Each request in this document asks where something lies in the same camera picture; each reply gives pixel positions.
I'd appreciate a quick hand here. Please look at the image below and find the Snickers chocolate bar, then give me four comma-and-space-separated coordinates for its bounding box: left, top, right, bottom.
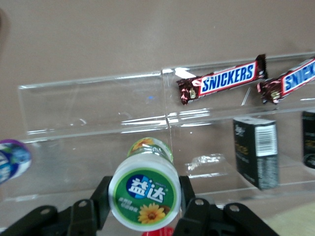
255, 57, 315, 105
176, 54, 269, 106

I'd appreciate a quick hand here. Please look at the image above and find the red gum bottle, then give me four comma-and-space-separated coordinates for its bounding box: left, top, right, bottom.
141, 226, 175, 236

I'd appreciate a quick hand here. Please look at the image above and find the clear acrylic stepped stand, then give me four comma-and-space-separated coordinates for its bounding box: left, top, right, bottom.
0, 70, 174, 205
161, 51, 315, 209

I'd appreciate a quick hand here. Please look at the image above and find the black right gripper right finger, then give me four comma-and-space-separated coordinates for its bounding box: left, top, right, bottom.
172, 176, 281, 236

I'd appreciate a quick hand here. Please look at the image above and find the green gum bottle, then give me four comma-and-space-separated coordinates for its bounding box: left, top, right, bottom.
108, 137, 182, 232

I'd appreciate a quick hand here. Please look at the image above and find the purple gum bottle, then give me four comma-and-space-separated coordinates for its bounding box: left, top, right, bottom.
0, 139, 32, 185

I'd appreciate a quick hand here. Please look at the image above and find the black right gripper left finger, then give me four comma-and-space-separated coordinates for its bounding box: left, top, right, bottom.
0, 176, 113, 236

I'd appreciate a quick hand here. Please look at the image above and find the small black box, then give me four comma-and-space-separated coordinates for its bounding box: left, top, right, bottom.
232, 117, 281, 190
301, 111, 315, 169

